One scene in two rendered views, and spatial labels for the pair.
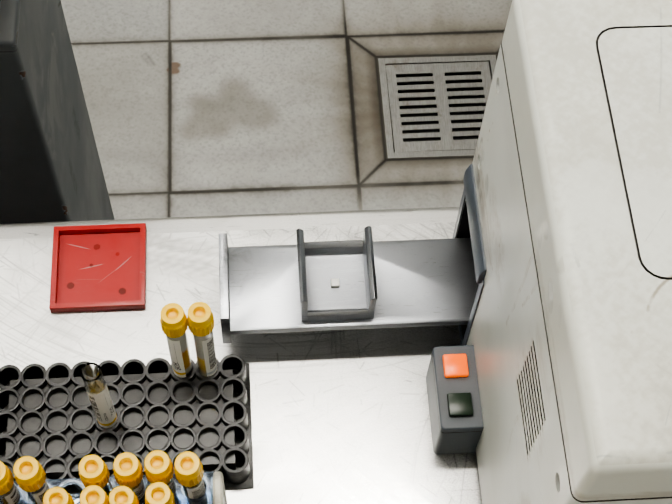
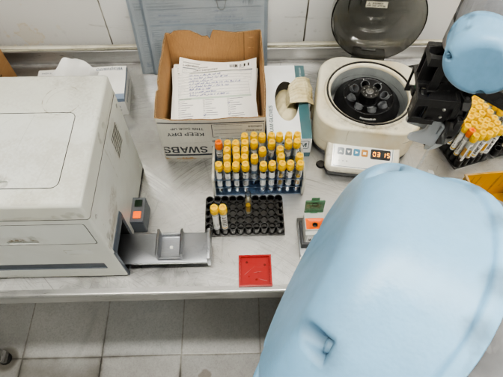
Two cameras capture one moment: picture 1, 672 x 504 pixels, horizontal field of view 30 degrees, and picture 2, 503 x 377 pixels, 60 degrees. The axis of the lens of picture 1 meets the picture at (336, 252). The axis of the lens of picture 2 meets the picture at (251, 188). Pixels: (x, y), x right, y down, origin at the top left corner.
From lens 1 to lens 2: 0.77 m
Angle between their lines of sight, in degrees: 60
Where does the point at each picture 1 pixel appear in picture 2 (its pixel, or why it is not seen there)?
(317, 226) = (176, 286)
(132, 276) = (243, 268)
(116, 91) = not seen: outside the picture
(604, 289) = (88, 110)
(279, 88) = not seen: outside the picture
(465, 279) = (126, 247)
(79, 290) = (261, 262)
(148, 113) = not seen: outside the picture
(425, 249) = (138, 259)
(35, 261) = (278, 274)
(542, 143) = (90, 151)
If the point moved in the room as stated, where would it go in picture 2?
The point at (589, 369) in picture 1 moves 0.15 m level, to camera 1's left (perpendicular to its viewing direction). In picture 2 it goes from (99, 93) to (185, 99)
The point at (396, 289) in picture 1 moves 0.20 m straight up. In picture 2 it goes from (150, 244) to (126, 195)
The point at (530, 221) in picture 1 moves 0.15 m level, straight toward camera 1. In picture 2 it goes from (101, 154) to (144, 94)
